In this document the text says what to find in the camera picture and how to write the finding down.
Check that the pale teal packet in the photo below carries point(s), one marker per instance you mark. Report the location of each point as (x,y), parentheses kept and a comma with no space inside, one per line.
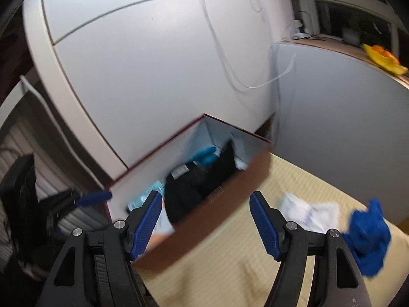
(140,198)

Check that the red-brown cardboard box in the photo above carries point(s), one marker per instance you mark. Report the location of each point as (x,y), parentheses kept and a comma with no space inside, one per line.
(223,211)

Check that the orange fruit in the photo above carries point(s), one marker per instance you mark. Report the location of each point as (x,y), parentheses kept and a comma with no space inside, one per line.
(378,48)
(388,53)

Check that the blue cloth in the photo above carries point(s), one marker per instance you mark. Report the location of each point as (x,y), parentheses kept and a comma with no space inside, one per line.
(367,236)

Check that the teal plastic item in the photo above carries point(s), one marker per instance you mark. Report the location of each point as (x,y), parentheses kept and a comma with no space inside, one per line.
(206,155)

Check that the white cabinet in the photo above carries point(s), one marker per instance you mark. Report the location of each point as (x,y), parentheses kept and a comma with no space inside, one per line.
(143,70)

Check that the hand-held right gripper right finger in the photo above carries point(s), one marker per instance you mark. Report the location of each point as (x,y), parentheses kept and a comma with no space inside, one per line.
(265,227)

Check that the white power strip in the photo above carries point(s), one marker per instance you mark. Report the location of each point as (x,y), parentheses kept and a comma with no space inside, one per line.
(298,27)

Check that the black knit glove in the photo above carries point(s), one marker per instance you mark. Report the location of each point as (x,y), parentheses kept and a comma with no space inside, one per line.
(182,195)

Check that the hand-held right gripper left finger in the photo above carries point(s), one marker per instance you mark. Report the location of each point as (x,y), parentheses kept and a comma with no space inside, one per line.
(147,227)

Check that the white window frame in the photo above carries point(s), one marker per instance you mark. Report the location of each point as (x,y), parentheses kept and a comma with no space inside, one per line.
(310,3)

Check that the yellow fruit bowl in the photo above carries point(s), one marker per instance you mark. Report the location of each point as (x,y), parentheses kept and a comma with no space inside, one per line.
(383,62)

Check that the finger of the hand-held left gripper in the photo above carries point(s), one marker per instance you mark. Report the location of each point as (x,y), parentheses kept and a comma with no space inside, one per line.
(94,197)

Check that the striped yellow bedsheet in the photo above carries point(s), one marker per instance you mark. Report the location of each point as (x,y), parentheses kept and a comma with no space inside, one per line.
(223,268)

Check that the white plastic packet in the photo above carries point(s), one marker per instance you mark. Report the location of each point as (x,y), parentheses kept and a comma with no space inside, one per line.
(306,211)

